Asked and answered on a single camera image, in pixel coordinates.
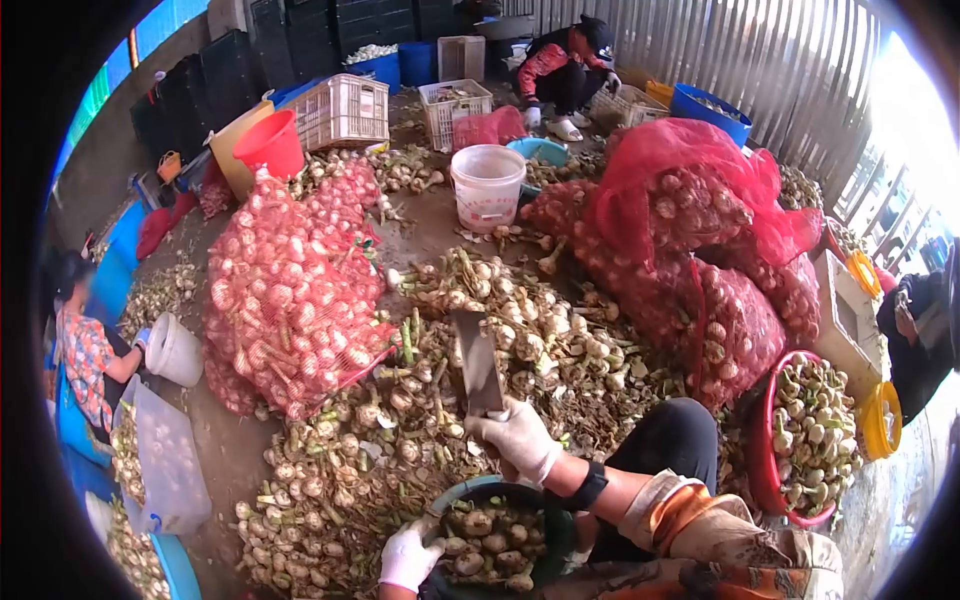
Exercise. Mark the plain white bucket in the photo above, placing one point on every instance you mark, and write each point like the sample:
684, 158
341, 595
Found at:
174, 349

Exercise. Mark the small garlic pile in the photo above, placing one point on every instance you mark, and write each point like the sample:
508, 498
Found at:
159, 292

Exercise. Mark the blue plastic barrel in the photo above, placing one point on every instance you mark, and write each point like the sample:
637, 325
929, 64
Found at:
416, 64

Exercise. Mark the stack of black crates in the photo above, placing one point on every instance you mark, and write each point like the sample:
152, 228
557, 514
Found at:
225, 82

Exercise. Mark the person's left fingers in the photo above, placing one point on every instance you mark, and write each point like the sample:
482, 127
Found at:
429, 544

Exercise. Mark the person's left hand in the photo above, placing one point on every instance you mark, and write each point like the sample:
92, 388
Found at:
405, 559

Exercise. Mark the black wrist band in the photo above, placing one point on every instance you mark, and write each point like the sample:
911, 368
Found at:
590, 486

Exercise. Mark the large pile of untrimmed garlic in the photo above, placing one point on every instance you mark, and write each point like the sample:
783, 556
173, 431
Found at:
450, 390

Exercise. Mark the red cloth bag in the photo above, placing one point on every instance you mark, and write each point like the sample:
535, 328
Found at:
157, 225

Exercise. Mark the blue round tub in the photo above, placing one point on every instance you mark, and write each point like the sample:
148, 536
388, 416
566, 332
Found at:
709, 112

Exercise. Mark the big pink mesh garlic sack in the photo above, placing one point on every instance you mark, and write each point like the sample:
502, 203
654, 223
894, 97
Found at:
292, 300

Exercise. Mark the person's legs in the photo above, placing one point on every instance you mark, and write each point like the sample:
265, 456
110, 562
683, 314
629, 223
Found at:
667, 442

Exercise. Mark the white crate with scraps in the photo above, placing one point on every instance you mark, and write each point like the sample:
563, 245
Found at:
450, 112

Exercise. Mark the heap of trimmed garlic bulbs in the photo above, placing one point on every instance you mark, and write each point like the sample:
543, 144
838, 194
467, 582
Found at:
491, 544

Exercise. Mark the garlic bulbs with short stems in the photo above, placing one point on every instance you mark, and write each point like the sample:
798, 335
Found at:
814, 435

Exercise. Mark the short red mesh garlic sack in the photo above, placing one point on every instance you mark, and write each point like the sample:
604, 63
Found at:
799, 289

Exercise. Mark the blue barrel with garlic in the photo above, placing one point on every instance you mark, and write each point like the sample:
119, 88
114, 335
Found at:
379, 64

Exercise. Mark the red plastic bucket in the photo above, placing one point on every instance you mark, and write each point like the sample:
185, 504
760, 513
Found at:
271, 142

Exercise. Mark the small pink mesh garlic sack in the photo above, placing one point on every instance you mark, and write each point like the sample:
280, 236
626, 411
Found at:
341, 191

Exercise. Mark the row of garlic with stems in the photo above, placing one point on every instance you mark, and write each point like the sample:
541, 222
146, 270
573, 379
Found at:
131, 517

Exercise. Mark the wide white plastic crate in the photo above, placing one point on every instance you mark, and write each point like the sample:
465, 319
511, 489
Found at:
341, 112

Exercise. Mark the tall red mesh garlic sack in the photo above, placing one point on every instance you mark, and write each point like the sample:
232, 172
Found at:
731, 330

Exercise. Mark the white foam box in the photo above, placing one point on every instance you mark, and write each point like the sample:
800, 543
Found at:
847, 322

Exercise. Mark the small yellow basket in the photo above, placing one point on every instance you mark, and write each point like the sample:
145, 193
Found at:
169, 166

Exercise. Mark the yellow plastic bucket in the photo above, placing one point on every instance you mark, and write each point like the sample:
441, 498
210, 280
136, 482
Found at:
879, 420
862, 272

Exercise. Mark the tall pale plastic crate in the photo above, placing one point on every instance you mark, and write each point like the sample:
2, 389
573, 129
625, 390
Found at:
461, 56

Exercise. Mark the person's right fingers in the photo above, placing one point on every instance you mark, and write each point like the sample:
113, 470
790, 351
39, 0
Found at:
487, 427

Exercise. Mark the dark green plastic basin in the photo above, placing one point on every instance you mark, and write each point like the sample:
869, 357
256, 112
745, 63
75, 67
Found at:
551, 517

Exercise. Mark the clear plastic bin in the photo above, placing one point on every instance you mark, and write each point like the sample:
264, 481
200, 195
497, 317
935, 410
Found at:
163, 457

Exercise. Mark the dark red mesh garlic sack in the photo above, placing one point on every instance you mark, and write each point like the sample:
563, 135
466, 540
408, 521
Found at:
570, 214

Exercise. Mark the low white plastic crate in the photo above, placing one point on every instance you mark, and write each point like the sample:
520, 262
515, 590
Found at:
628, 105

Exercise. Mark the empty red mesh bag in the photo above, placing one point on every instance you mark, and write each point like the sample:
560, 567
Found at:
487, 127

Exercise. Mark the teal plastic basin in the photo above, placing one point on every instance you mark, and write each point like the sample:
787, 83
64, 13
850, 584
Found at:
540, 150

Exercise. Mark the person's right hand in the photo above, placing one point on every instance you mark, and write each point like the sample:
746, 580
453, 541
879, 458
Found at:
521, 442

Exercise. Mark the tan plastic bin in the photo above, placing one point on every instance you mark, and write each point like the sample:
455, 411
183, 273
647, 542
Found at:
229, 150

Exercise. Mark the blue plastic basin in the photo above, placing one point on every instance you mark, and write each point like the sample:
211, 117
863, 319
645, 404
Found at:
178, 566

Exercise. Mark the red plastic basin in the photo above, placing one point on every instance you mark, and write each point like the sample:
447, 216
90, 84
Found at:
761, 450

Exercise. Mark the open red mesh garlic sack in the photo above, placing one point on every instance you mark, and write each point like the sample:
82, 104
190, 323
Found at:
682, 187

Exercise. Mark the white bucket with red print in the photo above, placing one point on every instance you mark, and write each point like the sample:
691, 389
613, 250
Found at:
487, 187

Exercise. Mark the person's body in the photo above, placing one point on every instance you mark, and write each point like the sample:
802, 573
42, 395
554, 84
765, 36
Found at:
720, 559

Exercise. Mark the steel cleaver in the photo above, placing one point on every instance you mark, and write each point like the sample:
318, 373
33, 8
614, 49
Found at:
478, 360

